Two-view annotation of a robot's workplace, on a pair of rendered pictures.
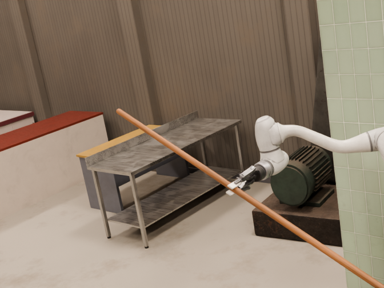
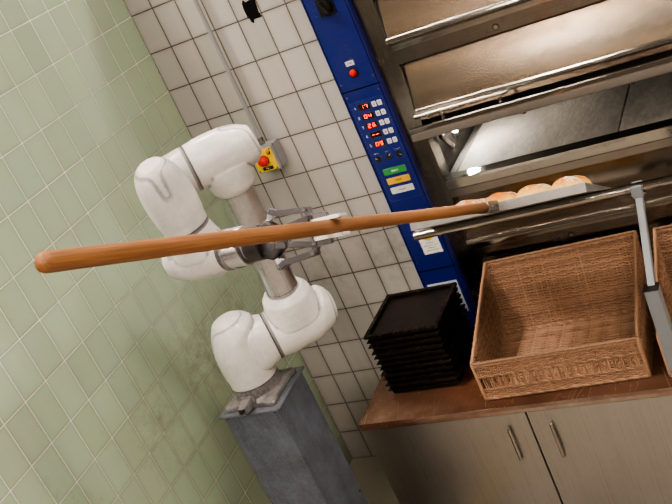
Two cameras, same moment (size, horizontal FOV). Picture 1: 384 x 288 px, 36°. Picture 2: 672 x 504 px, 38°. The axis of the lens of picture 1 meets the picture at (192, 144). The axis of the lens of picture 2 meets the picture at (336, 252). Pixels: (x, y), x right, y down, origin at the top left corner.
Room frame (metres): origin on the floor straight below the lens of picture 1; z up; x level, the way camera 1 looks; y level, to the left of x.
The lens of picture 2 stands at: (2.98, 1.62, 2.37)
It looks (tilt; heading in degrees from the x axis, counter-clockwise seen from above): 22 degrees down; 256
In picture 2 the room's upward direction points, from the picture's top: 25 degrees counter-clockwise
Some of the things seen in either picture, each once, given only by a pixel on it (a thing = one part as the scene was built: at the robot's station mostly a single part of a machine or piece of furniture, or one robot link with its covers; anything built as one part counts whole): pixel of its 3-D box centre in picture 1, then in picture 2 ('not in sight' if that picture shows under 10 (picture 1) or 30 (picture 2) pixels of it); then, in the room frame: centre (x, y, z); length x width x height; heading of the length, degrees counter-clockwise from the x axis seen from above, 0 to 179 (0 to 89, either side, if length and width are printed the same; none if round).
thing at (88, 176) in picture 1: (136, 166); not in sight; (7.45, 0.78, 0.37); 1.33 x 0.68 x 0.74; 136
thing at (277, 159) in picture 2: not in sight; (268, 156); (2.20, -1.77, 1.46); 0.10 x 0.07 x 0.10; 135
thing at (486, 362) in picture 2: not in sight; (560, 314); (1.71, -0.96, 0.72); 0.56 x 0.49 x 0.28; 137
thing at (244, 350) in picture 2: not in sight; (241, 346); (2.69, -1.06, 1.17); 0.18 x 0.16 x 0.22; 174
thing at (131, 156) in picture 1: (174, 172); not in sight; (6.56, 0.26, 0.49); 1.89 x 0.72 x 0.98; 136
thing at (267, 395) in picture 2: not in sight; (255, 388); (2.71, -1.05, 1.03); 0.22 x 0.18 x 0.06; 46
